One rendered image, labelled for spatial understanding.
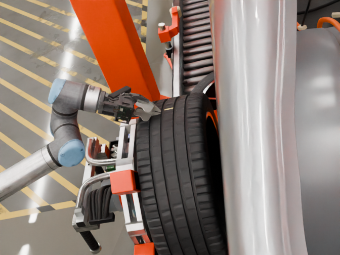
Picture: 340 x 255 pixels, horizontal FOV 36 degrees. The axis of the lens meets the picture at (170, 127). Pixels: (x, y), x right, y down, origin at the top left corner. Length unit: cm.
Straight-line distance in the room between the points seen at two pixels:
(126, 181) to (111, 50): 62
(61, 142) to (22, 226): 172
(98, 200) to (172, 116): 39
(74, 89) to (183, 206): 53
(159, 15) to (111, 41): 264
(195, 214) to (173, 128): 30
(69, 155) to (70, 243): 148
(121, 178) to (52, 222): 167
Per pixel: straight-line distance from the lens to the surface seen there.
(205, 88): 293
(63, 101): 178
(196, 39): 381
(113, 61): 213
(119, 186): 170
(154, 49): 429
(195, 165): 168
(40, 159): 178
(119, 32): 205
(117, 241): 305
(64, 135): 177
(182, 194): 169
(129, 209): 180
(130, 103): 176
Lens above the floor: 234
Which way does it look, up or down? 42 degrees down
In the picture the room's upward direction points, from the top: 21 degrees counter-clockwise
